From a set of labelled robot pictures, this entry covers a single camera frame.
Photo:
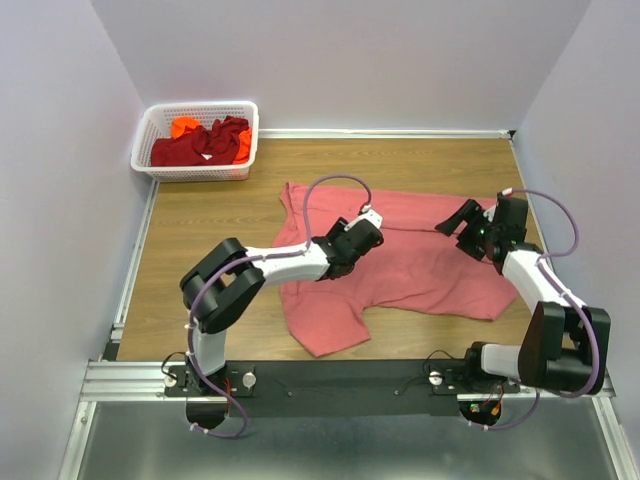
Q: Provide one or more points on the orange t shirt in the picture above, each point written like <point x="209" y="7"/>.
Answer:
<point x="240" y="142"/>

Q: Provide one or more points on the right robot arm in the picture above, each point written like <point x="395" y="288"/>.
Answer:
<point x="564" y="349"/>

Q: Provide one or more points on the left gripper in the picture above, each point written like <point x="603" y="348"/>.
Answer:
<point x="368" y="235"/>

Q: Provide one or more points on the aluminium frame rail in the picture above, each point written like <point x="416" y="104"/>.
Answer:
<point x="151" y="381"/>

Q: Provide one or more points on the pink t shirt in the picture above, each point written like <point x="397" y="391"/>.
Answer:
<point x="416" y="268"/>

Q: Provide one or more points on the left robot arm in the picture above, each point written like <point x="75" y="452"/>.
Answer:
<point x="218" y="290"/>

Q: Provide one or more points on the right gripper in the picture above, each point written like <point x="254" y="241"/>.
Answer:
<point x="470" y="226"/>

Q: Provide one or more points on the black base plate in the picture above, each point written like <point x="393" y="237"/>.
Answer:
<point x="269" y="404"/>

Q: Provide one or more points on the white plastic laundry basket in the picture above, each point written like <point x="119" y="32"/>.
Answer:
<point x="197" y="141"/>

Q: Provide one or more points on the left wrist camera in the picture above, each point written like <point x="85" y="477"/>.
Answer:
<point x="367" y="213"/>

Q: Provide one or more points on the dark red t shirt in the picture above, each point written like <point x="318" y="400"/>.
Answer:
<point x="200" y="145"/>

